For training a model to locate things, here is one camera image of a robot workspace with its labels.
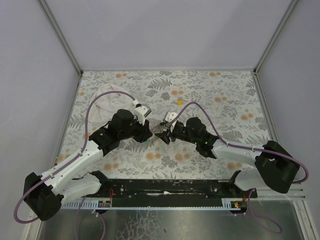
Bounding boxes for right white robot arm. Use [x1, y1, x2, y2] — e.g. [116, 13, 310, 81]
[155, 117, 300, 194]

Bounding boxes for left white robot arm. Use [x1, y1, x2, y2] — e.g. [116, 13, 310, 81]
[23, 104, 153, 221]

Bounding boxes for floral table mat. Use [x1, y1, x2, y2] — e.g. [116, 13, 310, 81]
[56, 70, 270, 180]

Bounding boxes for yellow tag key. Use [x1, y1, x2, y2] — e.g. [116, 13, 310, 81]
[173, 97, 184, 106]

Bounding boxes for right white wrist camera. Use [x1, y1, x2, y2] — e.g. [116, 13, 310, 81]
[163, 111, 178, 126]

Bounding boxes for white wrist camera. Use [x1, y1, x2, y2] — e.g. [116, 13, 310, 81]
[163, 111, 178, 126]
[132, 100, 152, 125]

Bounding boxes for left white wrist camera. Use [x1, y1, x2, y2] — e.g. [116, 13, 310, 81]
[132, 100, 152, 125]

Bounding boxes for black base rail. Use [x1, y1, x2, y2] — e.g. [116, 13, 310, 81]
[89, 179, 250, 208]

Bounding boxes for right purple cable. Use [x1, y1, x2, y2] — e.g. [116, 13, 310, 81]
[169, 101, 310, 235]

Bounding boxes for purple cable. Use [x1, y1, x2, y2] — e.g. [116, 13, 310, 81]
[169, 101, 310, 235]
[13, 91, 137, 225]

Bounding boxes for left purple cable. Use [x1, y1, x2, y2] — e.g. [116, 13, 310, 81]
[13, 91, 137, 225]

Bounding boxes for aluminium frame profiles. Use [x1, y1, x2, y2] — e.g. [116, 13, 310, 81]
[24, 0, 320, 240]

